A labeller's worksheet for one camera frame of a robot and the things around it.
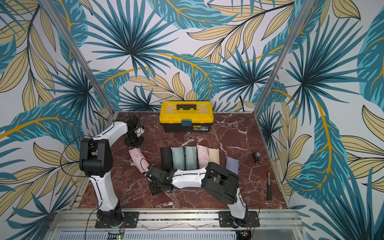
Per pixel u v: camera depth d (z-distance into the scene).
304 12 0.70
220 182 0.50
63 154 0.78
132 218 0.74
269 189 0.83
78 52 0.84
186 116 0.96
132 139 0.83
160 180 0.64
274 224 0.74
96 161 0.53
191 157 0.92
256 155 0.93
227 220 0.72
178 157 0.92
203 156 0.92
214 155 0.95
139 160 0.90
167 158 0.93
